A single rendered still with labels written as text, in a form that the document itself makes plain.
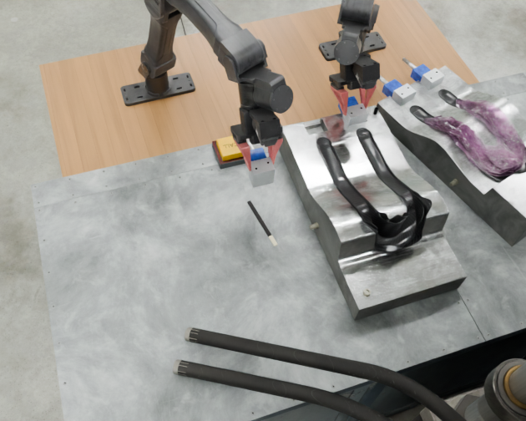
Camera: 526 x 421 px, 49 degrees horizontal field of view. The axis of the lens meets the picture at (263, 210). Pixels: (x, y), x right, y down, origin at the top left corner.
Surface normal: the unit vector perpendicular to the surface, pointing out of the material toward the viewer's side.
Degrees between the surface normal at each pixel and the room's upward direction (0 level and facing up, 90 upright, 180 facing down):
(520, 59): 0
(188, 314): 0
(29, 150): 0
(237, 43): 11
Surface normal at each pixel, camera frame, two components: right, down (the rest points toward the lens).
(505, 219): -0.81, 0.47
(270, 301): 0.04, -0.55
